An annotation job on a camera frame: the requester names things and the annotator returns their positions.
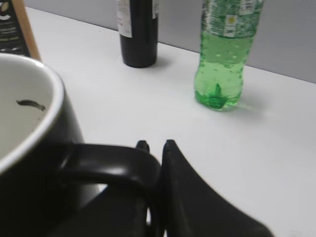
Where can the black mug white inside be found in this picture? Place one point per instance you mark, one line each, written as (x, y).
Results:
(43, 192)

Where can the NFC orange juice bottle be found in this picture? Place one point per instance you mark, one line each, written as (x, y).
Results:
(16, 35)

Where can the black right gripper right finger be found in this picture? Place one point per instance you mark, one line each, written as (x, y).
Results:
(194, 209)

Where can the green soda bottle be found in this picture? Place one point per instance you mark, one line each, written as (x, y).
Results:
(228, 28)

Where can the dark red wine bottle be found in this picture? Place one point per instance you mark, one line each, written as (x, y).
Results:
(138, 31)

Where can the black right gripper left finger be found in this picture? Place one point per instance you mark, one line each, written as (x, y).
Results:
(120, 210)

